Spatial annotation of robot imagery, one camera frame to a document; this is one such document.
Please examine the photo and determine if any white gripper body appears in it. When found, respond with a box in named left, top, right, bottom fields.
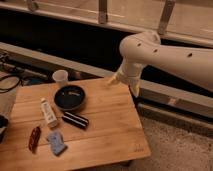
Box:
left=116, top=60, right=146, bottom=86

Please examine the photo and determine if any translucent plastic cup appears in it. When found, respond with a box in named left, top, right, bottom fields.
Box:
left=52, top=70, right=68, bottom=87

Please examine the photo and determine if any dark ceramic bowl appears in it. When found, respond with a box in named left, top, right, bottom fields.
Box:
left=54, top=85, right=86, bottom=111

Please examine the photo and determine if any middle metal bracket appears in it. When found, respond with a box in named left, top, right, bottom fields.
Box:
left=98, top=0, right=108, bottom=24

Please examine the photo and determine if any dark object at left edge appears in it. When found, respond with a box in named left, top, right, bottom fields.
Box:
left=0, top=115, right=9, bottom=143

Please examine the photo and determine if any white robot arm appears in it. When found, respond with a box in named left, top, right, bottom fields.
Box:
left=109, top=31, right=213, bottom=97

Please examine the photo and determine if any black cable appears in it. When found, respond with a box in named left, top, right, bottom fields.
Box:
left=0, top=73, right=23, bottom=94

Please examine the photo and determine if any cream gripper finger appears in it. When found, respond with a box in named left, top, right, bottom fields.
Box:
left=130, top=83, right=140, bottom=97
left=108, top=76, right=119, bottom=85

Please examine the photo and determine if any white squeeze bottle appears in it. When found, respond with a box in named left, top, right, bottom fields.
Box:
left=41, top=98, right=58, bottom=128

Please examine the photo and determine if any right metal bracket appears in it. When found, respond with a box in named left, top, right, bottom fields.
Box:
left=157, top=0, right=176, bottom=35

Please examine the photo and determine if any blue sponge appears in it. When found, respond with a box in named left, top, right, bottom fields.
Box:
left=47, top=131, right=67, bottom=156

